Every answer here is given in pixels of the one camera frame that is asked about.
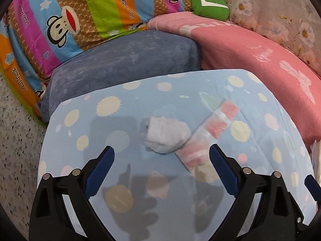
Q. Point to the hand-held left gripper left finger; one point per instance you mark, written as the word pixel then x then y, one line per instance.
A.
pixel 100 173

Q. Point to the white sock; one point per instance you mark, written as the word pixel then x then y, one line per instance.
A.
pixel 165 135

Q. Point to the light blue dotted sheet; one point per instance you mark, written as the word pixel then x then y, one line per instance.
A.
pixel 87 130

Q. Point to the white plastic bag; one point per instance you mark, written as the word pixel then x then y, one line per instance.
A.
pixel 317 153

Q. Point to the green plush toy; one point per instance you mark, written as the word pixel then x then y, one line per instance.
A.
pixel 213 13

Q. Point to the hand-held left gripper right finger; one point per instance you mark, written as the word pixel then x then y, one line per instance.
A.
pixel 223 170

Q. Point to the pink striped sock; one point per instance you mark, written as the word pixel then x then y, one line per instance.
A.
pixel 215 125

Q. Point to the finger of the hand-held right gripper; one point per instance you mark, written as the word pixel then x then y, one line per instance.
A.
pixel 314 184

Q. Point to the colourful striped monkey quilt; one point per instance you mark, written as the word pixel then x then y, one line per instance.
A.
pixel 87 5

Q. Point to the pink blanket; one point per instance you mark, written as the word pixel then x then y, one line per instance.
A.
pixel 238 47

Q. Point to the blue-grey velvet cushion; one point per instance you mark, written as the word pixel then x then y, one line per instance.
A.
pixel 125 57

